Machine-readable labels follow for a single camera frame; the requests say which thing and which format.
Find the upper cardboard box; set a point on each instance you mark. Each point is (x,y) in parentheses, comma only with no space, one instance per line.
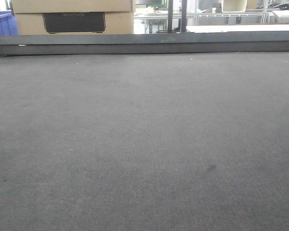
(57,6)

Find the black vertical pole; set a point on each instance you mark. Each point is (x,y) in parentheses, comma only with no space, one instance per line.
(170,16)
(183,15)

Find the white background workbench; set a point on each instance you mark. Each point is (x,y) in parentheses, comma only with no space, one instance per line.
(237,28)

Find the lower cardboard box black label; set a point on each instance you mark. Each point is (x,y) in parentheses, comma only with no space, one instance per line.
(115,23)

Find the blue plastic crate background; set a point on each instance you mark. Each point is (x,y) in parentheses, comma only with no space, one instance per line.
(8,24)

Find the black vertical pole right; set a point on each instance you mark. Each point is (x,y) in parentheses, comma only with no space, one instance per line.
(183,15)

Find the black vertical pole left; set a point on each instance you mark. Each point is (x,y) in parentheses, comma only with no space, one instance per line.
(170,16)

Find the grey fabric table mat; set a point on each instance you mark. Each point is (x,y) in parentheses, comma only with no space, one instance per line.
(190,142)

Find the dark metal table rail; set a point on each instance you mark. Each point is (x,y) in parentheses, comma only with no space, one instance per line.
(253,41)

